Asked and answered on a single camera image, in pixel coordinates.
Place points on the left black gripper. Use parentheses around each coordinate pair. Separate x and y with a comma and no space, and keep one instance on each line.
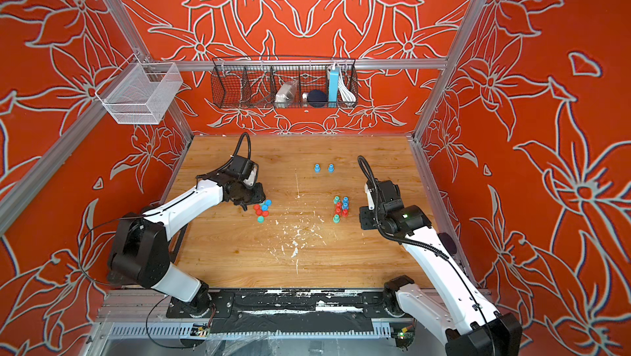
(260,196)

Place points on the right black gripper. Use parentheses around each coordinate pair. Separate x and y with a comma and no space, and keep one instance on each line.
(364,212)

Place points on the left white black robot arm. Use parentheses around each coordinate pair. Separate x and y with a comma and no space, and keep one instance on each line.
(140,249)

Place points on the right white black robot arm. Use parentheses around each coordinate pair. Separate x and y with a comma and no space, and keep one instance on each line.
(464,320)

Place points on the cluster of coloured stamp caps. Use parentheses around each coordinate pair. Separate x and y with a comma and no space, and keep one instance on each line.
(262,210)

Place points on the cluster of coloured stamps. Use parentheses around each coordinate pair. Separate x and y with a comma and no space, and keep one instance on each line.
(341,208)

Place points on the dark blue round pad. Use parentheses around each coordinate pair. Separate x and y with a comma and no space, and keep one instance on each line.
(449,244)

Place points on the silver pouch in basket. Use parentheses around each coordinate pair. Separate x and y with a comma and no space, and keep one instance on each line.
(286,94)

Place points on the dark blue round object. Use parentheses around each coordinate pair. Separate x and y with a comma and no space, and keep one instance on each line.
(317,99)

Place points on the light blue box in basket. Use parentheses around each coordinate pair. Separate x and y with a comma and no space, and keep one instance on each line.
(333,87)

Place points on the black wire wall basket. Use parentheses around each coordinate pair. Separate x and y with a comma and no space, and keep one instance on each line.
(253,83)

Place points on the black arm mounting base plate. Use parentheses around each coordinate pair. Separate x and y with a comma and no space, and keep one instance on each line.
(296,311)

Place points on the white wire mesh basket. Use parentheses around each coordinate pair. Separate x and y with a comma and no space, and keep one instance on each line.
(142,93)

